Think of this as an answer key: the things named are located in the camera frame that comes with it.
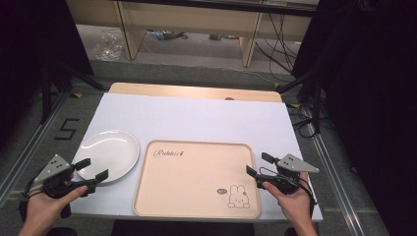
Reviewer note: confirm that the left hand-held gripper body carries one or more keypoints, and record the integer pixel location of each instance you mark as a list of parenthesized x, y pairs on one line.
[(54, 165)]

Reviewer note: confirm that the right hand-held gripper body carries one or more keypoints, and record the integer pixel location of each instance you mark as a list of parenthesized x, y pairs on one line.
[(288, 178)]

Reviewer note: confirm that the white round plate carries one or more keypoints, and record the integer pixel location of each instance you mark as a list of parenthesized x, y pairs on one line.
[(108, 154)]

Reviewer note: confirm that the person's right hand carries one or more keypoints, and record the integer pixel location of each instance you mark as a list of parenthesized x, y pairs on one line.
[(295, 205)]

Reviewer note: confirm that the person's left hand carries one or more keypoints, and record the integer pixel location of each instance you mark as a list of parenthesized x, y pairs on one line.
[(42, 209)]

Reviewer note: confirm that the yellow tape piece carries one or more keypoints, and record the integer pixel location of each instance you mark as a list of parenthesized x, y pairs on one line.
[(277, 85), (295, 105), (77, 95)]

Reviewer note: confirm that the beige tray with rabbit print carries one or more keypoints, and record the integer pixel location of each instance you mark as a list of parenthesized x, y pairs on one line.
[(193, 183)]

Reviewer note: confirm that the black tripod stand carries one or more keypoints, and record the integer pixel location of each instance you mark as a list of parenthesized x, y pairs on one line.
[(316, 105), (46, 95)]

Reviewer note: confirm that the white table cover board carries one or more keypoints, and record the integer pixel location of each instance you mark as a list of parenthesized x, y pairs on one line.
[(196, 118)]

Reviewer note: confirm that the light wooden table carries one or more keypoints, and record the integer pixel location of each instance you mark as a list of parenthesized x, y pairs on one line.
[(183, 90)]

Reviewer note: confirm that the black curtain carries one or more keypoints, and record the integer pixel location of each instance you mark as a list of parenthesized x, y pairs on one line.
[(370, 98), (29, 49)]

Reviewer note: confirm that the clear plastic bag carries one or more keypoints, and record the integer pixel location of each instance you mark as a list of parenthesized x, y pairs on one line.
[(108, 44)]

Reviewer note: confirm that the small brown item under desk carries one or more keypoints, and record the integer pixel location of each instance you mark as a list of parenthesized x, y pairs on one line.
[(223, 37)]

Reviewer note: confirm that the bluish bundle under desk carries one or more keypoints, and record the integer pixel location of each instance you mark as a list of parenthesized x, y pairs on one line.
[(165, 34)]

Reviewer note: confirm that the light wooden background desk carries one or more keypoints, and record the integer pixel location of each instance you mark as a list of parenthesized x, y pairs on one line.
[(193, 16)]

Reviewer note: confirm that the metal floor rail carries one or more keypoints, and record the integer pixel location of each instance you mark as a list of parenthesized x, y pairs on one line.
[(334, 177), (29, 150)]

